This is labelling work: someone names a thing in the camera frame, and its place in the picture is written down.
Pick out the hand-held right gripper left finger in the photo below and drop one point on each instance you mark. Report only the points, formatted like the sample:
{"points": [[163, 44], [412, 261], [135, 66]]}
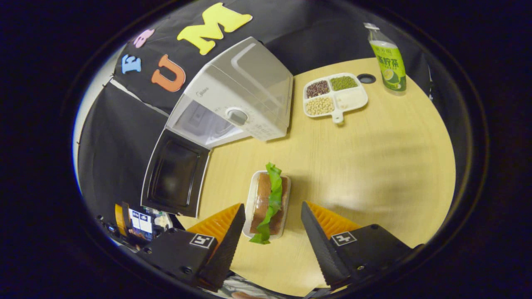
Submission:
{"points": [[226, 253]]}

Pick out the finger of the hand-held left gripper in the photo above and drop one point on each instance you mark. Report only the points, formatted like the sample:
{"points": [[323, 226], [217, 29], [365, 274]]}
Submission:
{"points": [[120, 220]]}

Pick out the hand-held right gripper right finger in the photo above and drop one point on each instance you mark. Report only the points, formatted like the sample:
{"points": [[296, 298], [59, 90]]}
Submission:
{"points": [[322, 249]]}

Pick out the sandwich with green lettuce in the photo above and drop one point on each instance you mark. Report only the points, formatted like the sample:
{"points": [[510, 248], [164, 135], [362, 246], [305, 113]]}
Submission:
{"points": [[266, 199]]}

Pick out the white microwave oven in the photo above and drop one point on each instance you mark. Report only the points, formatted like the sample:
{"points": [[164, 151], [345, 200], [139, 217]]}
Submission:
{"points": [[249, 83]]}

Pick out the white rectangular food tray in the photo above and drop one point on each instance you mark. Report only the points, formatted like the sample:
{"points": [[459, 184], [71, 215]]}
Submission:
{"points": [[248, 211]]}

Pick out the person's grey patterned clothing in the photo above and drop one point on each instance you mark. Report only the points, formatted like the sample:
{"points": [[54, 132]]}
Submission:
{"points": [[249, 286]]}

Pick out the white divided tray of beans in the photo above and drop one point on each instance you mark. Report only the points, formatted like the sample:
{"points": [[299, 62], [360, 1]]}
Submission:
{"points": [[332, 97]]}

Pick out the green tea bottle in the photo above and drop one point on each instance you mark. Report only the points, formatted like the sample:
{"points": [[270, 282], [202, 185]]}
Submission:
{"points": [[388, 62]]}

